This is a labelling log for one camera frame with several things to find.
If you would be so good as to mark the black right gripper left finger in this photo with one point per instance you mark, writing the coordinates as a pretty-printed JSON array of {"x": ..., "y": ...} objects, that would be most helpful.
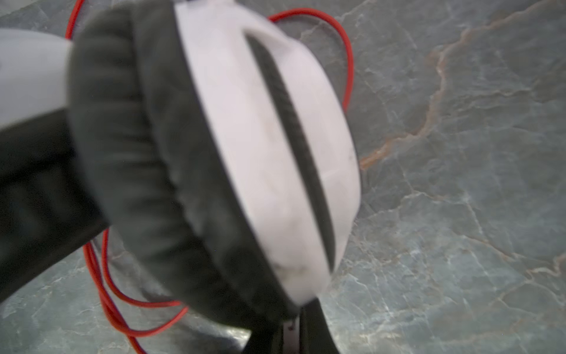
[{"x": 265, "y": 342}]

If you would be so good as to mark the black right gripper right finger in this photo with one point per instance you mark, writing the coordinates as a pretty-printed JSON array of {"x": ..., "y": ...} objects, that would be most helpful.
[{"x": 315, "y": 336}]

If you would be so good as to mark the white black headphones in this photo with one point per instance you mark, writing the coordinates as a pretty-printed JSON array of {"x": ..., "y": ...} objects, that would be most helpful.
[{"x": 210, "y": 140}]

